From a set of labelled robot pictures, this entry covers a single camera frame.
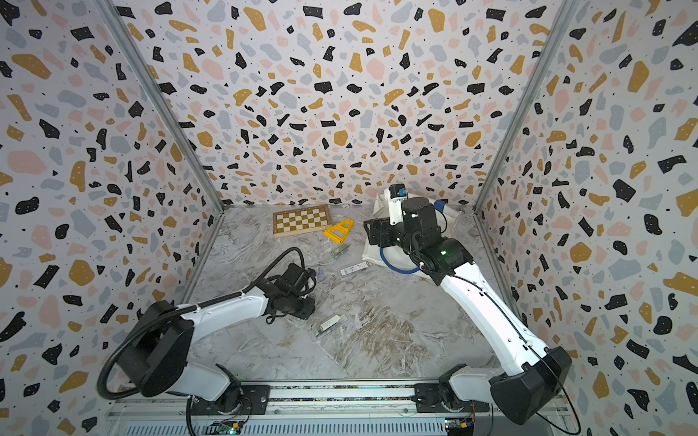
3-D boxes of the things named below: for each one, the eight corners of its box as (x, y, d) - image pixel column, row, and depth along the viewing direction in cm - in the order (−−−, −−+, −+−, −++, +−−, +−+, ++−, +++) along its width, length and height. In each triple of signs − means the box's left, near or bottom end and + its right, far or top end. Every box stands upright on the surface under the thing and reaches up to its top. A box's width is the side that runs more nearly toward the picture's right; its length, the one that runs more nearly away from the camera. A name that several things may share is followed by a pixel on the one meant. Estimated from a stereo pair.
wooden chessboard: (275, 238, 113) (273, 232, 111) (274, 217, 121) (272, 211, 118) (333, 228, 117) (332, 223, 114) (329, 208, 125) (328, 203, 122)
